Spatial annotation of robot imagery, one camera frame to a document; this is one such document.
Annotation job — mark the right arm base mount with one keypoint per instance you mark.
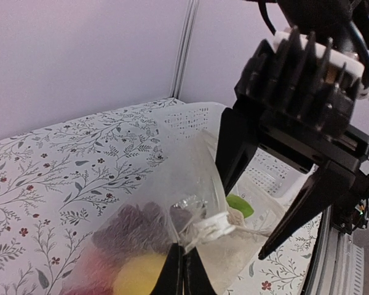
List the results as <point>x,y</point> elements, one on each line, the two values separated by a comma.
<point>351,211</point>

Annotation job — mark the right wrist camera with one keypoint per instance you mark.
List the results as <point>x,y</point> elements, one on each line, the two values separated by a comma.
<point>302,84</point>

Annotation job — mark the yellow lemon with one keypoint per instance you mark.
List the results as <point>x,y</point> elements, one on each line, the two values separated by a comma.
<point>139,275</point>

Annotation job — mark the white cauliflower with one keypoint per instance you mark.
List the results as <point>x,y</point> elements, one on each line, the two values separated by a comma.
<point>238,210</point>

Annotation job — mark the clear zip top bag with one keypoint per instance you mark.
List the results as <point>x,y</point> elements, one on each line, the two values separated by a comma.
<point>189,177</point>

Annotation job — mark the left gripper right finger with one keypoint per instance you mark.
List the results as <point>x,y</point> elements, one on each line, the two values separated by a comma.
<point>195,278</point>

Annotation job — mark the red bell pepper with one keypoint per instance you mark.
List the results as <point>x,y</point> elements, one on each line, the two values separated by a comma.
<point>92,274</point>

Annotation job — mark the purple grape bunch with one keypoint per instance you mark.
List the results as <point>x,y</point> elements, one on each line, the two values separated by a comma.
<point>135,231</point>

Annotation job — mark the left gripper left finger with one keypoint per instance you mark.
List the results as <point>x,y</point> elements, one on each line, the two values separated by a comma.
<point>170,280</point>

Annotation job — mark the floral tablecloth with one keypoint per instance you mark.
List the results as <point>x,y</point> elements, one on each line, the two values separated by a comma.
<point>59,185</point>

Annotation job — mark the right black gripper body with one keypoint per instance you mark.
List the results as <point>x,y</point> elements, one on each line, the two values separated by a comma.
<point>346,24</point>

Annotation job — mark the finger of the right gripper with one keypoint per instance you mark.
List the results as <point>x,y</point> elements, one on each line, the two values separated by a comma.
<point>327,186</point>
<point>237,145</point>

